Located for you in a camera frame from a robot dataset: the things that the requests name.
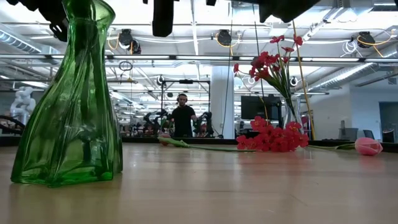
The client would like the silver ventilation duct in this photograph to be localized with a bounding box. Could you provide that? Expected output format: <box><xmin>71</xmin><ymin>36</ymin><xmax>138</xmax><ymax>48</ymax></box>
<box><xmin>0</xmin><ymin>29</ymin><xmax>43</xmax><ymax>55</ymax></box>
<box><xmin>306</xmin><ymin>43</ymin><xmax>398</xmax><ymax>93</ymax></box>

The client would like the clear glass vase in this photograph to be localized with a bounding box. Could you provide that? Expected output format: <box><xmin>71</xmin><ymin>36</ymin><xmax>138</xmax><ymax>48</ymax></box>
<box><xmin>282</xmin><ymin>95</ymin><xmax>306</xmax><ymax>131</ymax></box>

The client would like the green glass vase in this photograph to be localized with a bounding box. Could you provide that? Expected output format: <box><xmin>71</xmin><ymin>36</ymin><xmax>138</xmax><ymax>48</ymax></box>
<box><xmin>10</xmin><ymin>0</ymin><xmax>124</xmax><ymax>189</ymax></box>

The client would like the black ceiling cable reel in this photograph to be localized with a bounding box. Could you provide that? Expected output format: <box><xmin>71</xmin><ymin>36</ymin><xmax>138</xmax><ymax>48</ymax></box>
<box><xmin>118</xmin><ymin>28</ymin><xmax>134</xmax><ymax>47</ymax></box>
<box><xmin>216</xmin><ymin>29</ymin><xmax>233</xmax><ymax>47</ymax></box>
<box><xmin>357</xmin><ymin>30</ymin><xmax>376</xmax><ymax>49</ymax></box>

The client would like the white building column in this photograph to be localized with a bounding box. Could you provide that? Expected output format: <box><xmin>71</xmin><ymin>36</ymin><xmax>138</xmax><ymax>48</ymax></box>
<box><xmin>210</xmin><ymin>65</ymin><xmax>236</xmax><ymax>139</ymax></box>

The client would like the grey bin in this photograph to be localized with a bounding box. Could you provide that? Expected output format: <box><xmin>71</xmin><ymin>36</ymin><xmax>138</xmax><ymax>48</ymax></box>
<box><xmin>338</xmin><ymin>119</ymin><xmax>359</xmax><ymax>141</ymax></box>

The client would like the black monitor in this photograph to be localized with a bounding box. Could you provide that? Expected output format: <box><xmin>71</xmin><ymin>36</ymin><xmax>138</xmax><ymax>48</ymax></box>
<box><xmin>240</xmin><ymin>95</ymin><xmax>283</xmax><ymax>121</ymax></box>

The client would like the dark red tulip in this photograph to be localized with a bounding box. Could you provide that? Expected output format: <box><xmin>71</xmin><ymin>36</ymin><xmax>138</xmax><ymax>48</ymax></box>
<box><xmin>251</xmin><ymin>55</ymin><xmax>266</xmax><ymax>70</ymax></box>
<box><xmin>157</xmin><ymin>133</ymin><xmax>257</xmax><ymax>153</ymax></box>

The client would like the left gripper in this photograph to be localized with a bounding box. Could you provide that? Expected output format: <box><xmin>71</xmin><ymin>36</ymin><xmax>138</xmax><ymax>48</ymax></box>
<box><xmin>5</xmin><ymin>0</ymin><xmax>68</xmax><ymax>43</ymax></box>

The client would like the yellow cable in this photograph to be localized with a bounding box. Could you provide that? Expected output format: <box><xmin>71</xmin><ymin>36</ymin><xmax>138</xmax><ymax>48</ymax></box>
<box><xmin>290</xmin><ymin>19</ymin><xmax>317</xmax><ymax>141</ymax></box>

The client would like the red flower bunch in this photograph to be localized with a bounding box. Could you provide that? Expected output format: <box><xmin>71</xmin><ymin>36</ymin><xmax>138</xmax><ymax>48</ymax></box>
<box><xmin>233</xmin><ymin>34</ymin><xmax>304</xmax><ymax>125</ymax></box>
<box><xmin>235</xmin><ymin>115</ymin><xmax>310</xmax><ymax>153</ymax></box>

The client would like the black hanging cable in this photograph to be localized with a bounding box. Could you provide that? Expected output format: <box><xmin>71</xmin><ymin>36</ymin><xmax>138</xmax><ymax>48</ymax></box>
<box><xmin>251</xmin><ymin>0</ymin><xmax>270</xmax><ymax>140</ymax></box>

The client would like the black gantry frame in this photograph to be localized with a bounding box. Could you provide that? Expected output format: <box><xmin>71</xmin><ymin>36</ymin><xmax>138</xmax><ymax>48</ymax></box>
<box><xmin>159</xmin><ymin>78</ymin><xmax>211</xmax><ymax>138</ymax></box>

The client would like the person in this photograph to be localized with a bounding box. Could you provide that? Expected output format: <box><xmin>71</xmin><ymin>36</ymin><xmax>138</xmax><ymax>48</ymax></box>
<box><xmin>170</xmin><ymin>93</ymin><xmax>199</xmax><ymax>139</ymax></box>

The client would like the grey ceiling rail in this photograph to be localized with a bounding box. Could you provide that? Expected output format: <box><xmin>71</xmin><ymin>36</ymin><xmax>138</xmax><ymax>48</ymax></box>
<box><xmin>0</xmin><ymin>53</ymin><xmax>398</xmax><ymax>63</ymax></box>

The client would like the pink tulip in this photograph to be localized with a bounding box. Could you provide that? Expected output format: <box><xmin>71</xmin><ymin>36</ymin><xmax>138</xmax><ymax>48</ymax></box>
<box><xmin>307</xmin><ymin>136</ymin><xmax>384</xmax><ymax>157</ymax></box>

